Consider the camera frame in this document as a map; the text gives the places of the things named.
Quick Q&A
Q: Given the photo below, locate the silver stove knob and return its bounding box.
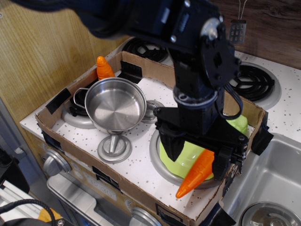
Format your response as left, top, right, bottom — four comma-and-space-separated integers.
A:
142, 100, 164, 124
97, 135, 132, 164

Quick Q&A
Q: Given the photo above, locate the silver oven door handle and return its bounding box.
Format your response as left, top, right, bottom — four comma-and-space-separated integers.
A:
47, 174, 125, 226

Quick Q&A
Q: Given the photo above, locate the silver middle stove knob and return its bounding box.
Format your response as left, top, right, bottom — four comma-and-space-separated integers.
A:
142, 100, 164, 124

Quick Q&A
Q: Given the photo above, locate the brown cardboard fence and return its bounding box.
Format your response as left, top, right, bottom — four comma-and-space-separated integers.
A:
35, 50, 274, 226

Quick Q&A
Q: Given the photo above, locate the black cable bottom left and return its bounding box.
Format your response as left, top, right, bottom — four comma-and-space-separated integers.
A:
0, 199, 57, 226

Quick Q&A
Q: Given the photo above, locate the silver front stove knob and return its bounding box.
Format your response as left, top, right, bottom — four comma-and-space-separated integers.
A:
97, 135, 132, 164

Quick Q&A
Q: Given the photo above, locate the front left black burner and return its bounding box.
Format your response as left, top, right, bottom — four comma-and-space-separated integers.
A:
61, 88, 95, 129

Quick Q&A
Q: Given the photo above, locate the back right black burner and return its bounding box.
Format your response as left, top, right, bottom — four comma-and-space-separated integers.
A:
230, 62, 281, 110

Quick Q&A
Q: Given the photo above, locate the back left black burner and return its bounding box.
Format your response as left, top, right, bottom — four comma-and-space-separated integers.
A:
121, 38, 168, 62

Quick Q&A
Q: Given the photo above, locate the orange cloth piece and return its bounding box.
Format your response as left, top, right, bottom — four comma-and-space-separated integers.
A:
38, 208, 62, 222

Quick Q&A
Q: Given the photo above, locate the silver oven knob right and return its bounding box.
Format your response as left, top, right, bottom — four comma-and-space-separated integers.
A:
129, 207, 162, 226

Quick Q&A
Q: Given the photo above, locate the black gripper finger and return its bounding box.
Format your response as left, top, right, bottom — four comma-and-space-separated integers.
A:
212, 146, 246, 181
159, 131, 187, 161

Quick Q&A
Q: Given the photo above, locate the light green plastic plate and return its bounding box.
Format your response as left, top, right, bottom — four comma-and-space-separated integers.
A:
159, 141, 204, 179

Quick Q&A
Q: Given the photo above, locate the black burner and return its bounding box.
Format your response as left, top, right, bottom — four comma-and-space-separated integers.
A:
121, 38, 168, 62
61, 88, 95, 129
230, 62, 281, 110

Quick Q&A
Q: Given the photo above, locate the small orange toy carrot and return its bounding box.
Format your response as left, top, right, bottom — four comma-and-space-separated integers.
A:
96, 56, 115, 80

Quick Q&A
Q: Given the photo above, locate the orange toy carrot green top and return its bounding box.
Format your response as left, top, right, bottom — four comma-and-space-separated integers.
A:
176, 149, 214, 198

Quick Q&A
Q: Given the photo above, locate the silver metal sink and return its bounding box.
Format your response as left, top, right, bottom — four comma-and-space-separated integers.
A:
223, 134, 301, 226

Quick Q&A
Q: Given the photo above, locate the silver oven knob left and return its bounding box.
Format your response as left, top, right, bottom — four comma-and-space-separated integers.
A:
43, 149, 71, 177

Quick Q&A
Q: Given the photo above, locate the hanging metal slotted spatula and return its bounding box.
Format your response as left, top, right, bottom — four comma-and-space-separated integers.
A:
228, 0, 247, 45

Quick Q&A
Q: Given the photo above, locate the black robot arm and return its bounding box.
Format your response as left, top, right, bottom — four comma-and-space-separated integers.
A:
18, 0, 248, 181

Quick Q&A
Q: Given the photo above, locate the silver oven knob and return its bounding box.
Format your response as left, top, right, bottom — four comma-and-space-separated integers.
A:
129, 207, 162, 226
43, 149, 71, 177

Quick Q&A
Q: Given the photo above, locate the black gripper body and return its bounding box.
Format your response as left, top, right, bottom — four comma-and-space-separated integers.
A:
154, 98, 248, 153

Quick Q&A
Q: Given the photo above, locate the stainless steel pot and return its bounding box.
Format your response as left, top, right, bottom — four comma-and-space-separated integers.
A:
82, 77, 147, 134

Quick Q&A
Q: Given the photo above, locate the green toy broccoli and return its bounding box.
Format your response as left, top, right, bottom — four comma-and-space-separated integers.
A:
226, 115, 248, 135

